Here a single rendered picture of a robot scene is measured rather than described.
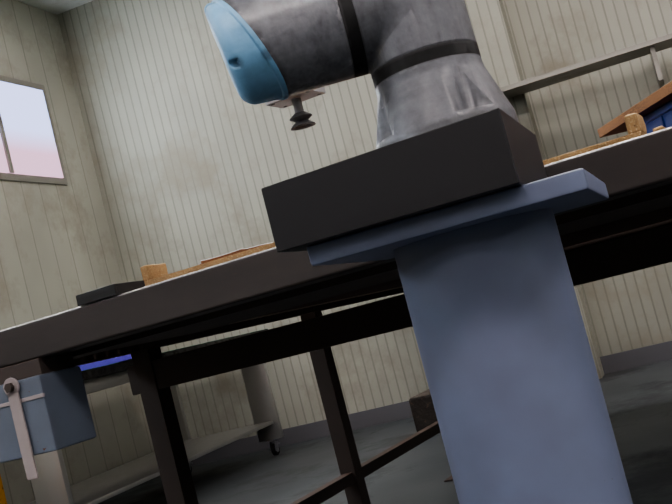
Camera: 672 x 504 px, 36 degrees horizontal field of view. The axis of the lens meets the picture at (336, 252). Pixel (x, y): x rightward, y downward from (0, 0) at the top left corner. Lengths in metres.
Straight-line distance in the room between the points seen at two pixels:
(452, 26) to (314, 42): 0.14
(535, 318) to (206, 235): 7.21
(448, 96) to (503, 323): 0.23
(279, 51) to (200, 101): 7.19
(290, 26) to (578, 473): 0.52
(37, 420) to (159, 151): 6.76
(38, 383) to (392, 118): 0.84
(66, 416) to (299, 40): 0.85
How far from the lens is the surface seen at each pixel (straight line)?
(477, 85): 1.06
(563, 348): 1.04
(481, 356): 1.02
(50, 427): 1.69
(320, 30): 1.07
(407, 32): 1.07
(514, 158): 0.94
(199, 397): 8.30
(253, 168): 8.03
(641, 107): 1.96
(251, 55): 1.07
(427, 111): 1.04
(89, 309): 1.63
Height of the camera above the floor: 0.79
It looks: 4 degrees up
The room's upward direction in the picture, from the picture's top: 14 degrees counter-clockwise
